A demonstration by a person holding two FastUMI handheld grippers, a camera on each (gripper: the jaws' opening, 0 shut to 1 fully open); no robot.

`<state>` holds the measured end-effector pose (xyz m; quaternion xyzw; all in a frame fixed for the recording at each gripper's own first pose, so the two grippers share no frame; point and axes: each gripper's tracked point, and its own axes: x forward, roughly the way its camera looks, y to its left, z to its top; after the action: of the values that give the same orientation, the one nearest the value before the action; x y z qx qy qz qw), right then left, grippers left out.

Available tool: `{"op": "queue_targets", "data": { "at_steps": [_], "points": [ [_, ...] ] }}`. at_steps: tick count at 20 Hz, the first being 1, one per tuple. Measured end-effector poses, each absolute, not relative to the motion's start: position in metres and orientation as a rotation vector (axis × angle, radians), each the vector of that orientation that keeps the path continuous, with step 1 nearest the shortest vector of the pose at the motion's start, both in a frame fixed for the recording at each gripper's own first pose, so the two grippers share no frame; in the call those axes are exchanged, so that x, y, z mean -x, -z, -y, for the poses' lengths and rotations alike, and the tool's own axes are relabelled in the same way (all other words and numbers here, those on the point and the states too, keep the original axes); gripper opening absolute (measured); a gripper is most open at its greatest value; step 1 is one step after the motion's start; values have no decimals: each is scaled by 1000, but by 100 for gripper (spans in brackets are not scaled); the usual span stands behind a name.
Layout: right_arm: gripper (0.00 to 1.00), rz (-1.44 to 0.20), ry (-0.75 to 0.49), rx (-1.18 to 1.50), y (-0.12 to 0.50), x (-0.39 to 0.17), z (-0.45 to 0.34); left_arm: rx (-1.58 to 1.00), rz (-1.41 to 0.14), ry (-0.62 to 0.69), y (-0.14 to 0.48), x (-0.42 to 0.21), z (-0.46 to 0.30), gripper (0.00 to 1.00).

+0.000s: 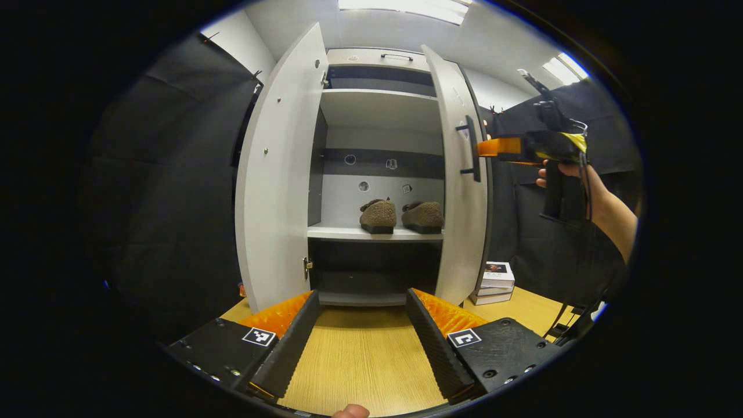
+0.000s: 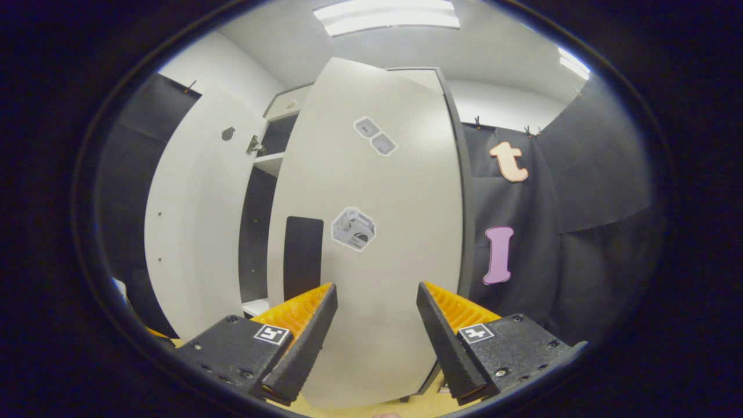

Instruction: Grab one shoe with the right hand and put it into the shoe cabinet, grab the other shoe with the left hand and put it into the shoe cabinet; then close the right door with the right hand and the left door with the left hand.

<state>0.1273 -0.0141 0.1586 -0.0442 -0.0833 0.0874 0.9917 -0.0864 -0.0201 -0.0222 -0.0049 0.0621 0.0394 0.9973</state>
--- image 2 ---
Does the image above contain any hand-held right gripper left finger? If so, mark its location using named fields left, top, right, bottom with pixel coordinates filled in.
left=177, top=283, right=338, bottom=407

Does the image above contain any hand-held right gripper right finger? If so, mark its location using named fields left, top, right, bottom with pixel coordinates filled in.
left=416, top=282, right=587, bottom=406

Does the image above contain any white shoe cabinet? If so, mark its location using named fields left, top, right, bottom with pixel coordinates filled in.
left=238, top=67, right=474, bottom=401

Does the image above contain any white door with bar handle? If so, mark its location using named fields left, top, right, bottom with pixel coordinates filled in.
left=144, top=87, right=270, bottom=340

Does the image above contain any small ceiling light panel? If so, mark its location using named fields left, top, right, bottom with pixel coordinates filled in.
left=558, top=46, right=591, bottom=81

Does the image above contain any long ceiling light panel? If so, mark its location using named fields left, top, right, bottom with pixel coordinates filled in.
left=313, top=0, right=460, bottom=37

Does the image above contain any flat black door handle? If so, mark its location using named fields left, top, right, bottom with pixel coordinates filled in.
left=283, top=216, right=324, bottom=301

